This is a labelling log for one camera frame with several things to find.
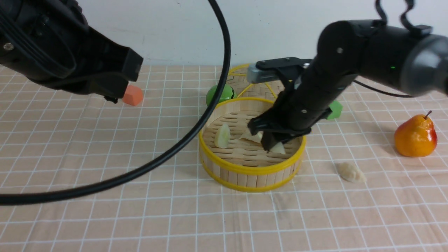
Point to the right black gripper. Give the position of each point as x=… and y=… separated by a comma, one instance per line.
x=300, y=105

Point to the white crescent dumpling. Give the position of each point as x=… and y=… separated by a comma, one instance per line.
x=253, y=138

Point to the light green crescent dumpling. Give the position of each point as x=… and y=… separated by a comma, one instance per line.
x=278, y=148

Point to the pale green dumpling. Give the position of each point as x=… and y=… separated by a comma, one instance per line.
x=222, y=136

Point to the round beige dumpling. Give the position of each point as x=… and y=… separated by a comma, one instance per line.
x=351, y=173

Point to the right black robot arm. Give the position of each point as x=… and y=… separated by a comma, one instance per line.
x=410, y=59

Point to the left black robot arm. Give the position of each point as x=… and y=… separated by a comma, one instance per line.
x=51, y=43

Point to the bamboo steamer tray yellow rim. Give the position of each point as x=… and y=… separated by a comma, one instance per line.
x=244, y=165

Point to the bamboo steamer lid yellow rim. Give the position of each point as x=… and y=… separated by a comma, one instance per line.
x=238, y=81

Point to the green foam cube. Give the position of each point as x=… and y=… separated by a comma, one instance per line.
x=336, y=109

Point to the beige checkered tablecloth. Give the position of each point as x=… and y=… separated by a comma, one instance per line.
x=55, y=140

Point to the orange foam cube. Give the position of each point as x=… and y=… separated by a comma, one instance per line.
x=133, y=95

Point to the orange yellow toy pear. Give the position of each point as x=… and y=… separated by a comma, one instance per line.
x=416, y=137

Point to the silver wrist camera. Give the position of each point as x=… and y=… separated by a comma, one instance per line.
x=286, y=70

